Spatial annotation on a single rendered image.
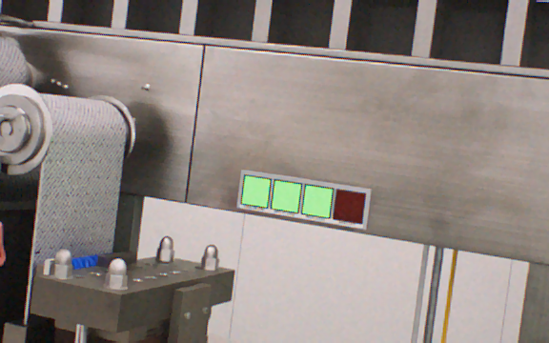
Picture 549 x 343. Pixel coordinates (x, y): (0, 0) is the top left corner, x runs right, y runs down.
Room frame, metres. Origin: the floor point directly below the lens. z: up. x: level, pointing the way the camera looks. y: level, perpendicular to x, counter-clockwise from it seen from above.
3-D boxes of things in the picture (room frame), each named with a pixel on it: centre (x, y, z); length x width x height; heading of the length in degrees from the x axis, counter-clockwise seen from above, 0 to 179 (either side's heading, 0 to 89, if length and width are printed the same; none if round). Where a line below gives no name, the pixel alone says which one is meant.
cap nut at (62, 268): (1.55, 0.31, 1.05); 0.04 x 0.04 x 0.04
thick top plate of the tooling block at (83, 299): (1.68, 0.20, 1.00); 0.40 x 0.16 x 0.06; 157
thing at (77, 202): (1.69, 0.32, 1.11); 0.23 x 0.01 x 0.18; 157
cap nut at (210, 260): (1.81, 0.10, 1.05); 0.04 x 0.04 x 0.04
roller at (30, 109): (1.72, 0.38, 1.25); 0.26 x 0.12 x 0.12; 157
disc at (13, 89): (1.61, 0.43, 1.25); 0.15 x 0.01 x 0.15; 67
